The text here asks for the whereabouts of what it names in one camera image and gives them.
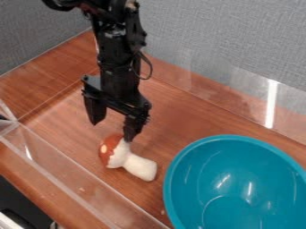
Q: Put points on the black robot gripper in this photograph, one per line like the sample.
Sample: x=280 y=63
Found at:
x=134 y=106

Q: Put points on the red and white toy mushroom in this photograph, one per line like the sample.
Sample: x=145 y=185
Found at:
x=117 y=155

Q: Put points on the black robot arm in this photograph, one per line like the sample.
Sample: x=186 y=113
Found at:
x=121 y=38

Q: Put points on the teal blue plastic bowl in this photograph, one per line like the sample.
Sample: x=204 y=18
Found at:
x=235 y=182

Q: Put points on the clear acrylic front barrier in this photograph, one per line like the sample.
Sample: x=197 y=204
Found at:
x=45 y=164

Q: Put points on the clear acrylic barrier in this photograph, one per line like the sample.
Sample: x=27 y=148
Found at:
x=256 y=81
x=45 y=164

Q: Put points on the clear acrylic back barrier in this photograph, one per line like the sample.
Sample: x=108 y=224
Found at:
x=256 y=81

